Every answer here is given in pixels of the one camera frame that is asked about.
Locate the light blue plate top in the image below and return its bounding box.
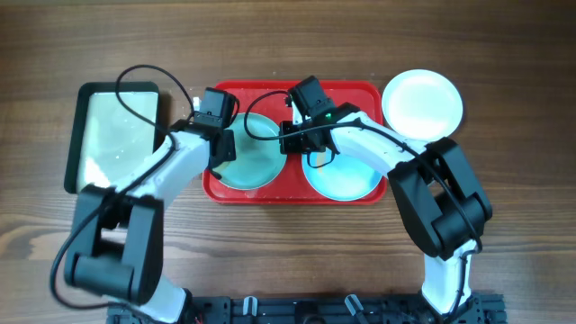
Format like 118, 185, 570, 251
215, 113, 286, 190

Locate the light blue plate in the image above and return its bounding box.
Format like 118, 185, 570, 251
301, 148, 383, 202
215, 113, 286, 190

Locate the white round plate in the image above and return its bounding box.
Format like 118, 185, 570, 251
382, 69, 464, 142

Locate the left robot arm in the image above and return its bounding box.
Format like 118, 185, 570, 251
53, 88, 239, 323

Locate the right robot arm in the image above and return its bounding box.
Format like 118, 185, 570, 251
280, 76, 492, 323

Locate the red plastic tray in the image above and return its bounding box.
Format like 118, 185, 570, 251
202, 79, 383, 204

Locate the black water tray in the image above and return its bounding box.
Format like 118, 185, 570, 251
64, 82, 162, 194

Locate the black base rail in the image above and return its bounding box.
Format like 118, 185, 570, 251
106, 292, 509, 324

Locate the left black cable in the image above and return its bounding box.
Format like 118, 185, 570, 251
49, 64, 239, 311

